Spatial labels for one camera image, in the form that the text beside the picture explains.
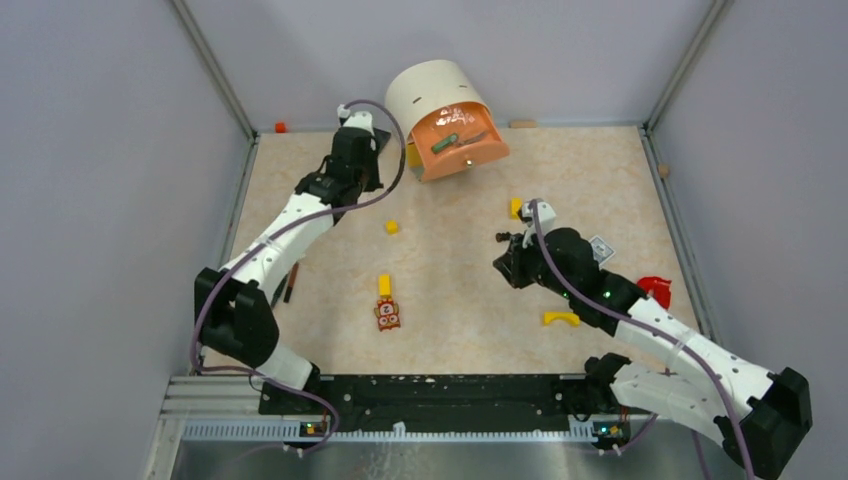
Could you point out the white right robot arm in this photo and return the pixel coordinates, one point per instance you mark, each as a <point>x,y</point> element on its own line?
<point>757,416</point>

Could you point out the dark eyeliner pencil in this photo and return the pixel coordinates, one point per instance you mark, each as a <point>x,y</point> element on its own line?
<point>278,292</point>

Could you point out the red owl number puzzle piece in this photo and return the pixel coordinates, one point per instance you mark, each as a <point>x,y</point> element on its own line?
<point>387,314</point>

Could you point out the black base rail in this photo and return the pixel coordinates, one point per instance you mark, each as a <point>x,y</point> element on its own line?
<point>466,403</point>

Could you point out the yellow block near drawer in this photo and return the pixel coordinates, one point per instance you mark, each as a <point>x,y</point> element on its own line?
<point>515,208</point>

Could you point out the peach top drawer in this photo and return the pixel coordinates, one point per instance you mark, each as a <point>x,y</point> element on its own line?
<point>457,158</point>

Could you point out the yellow arch block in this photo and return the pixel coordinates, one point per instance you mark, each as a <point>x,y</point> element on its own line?
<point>569,318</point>

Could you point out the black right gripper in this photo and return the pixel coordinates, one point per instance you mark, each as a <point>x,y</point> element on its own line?
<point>512,261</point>

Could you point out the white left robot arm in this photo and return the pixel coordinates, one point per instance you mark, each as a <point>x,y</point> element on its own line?
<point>234,303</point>

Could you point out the yellow rectangular block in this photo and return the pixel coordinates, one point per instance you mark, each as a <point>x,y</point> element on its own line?
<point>384,286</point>

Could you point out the small red glass vial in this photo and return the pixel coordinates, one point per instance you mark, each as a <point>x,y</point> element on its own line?
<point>291,279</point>

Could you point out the wooden block at back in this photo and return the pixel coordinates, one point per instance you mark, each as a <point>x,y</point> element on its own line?
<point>522,124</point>

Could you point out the black textured square mat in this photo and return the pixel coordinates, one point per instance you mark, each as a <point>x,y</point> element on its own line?
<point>382,138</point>

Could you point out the small yellow cube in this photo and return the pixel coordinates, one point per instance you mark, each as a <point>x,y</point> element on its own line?
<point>392,228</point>

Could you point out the cream round drawer organizer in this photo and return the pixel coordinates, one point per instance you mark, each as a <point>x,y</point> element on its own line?
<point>425,87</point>

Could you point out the red plastic clip toy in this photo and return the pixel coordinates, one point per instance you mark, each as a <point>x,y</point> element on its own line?
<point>658,288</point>

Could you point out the green tube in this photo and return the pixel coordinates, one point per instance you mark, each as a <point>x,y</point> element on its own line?
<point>444,144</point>

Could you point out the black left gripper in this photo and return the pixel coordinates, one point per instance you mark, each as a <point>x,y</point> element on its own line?
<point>373,182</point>

